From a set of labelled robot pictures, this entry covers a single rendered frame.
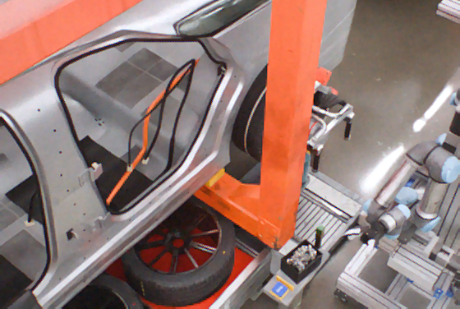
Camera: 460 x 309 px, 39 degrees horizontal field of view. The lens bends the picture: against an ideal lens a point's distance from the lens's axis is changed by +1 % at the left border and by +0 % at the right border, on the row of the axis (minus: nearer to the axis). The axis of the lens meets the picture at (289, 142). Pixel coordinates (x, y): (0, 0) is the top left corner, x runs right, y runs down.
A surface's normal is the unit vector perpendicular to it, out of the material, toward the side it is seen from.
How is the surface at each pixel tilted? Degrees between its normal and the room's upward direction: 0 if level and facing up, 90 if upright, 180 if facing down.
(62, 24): 90
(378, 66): 0
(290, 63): 90
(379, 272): 0
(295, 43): 90
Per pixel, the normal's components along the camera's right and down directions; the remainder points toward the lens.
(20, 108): 0.68, -0.07
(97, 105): -0.57, 0.44
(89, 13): 0.80, 0.47
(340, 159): 0.07, -0.68
